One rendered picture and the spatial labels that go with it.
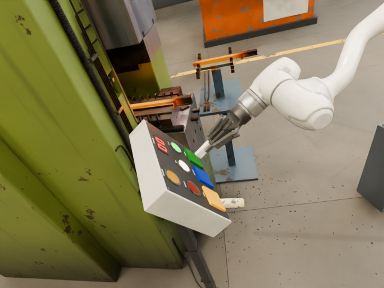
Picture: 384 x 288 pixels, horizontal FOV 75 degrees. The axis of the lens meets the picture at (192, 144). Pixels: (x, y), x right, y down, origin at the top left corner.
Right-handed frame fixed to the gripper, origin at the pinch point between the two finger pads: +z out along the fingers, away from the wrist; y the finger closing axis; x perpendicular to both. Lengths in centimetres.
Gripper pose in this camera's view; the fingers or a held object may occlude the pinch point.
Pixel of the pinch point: (204, 149)
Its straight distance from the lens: 91.3
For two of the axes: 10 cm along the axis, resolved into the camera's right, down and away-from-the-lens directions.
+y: -3.0, -5.7, 7.6
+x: -6.6, -4.5, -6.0
